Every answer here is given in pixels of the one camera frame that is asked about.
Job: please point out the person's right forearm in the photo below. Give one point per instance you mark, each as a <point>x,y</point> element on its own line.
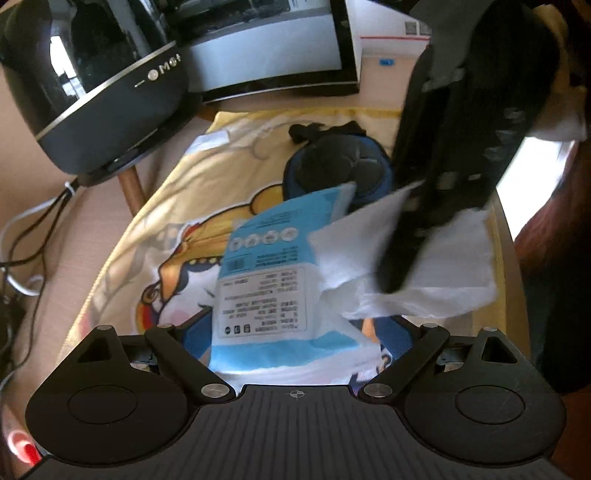
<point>563,277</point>

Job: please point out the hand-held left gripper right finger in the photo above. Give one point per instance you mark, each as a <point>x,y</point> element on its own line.
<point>399,341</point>

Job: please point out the red object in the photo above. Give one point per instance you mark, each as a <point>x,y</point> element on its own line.
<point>21,445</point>

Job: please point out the white parcel box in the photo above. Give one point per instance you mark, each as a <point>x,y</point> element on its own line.
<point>383,18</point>

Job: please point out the blue and white wipes pack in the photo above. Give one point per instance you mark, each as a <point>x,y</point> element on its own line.
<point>263,286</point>

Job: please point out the yellow printed towel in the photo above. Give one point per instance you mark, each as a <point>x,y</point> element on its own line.
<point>161,230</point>

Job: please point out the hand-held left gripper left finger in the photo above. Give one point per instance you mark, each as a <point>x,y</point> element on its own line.
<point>196,339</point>

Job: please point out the black framed monitor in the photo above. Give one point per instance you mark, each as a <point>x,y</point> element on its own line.
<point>268,64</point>

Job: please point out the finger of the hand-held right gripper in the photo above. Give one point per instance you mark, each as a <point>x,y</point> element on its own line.
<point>406,249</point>

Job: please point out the black round appliance wooden legs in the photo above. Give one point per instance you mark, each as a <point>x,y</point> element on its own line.
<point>92,92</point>

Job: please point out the white paper tissue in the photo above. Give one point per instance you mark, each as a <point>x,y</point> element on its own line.
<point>351,249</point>

